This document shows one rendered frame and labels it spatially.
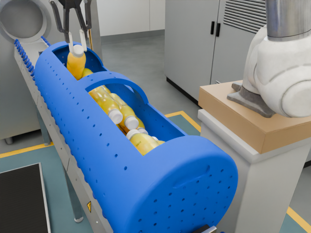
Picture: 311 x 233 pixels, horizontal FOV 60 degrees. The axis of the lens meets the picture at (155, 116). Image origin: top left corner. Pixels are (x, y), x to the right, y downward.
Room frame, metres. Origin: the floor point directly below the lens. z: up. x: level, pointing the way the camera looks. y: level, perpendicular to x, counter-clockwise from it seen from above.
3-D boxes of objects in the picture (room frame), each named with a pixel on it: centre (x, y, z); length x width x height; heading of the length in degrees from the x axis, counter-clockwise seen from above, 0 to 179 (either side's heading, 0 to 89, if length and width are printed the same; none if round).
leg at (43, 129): (2.05, 1.02, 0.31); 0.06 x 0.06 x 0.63; 31
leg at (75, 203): (1.21, 0.52, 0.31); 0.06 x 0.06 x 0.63; 31
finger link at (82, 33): (0.94, 0.25, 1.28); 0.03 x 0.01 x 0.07; 31
